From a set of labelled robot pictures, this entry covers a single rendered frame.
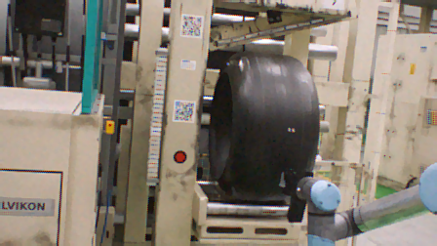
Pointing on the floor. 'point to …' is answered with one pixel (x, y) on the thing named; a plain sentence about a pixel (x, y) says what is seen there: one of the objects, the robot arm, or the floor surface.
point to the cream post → (178, 191)
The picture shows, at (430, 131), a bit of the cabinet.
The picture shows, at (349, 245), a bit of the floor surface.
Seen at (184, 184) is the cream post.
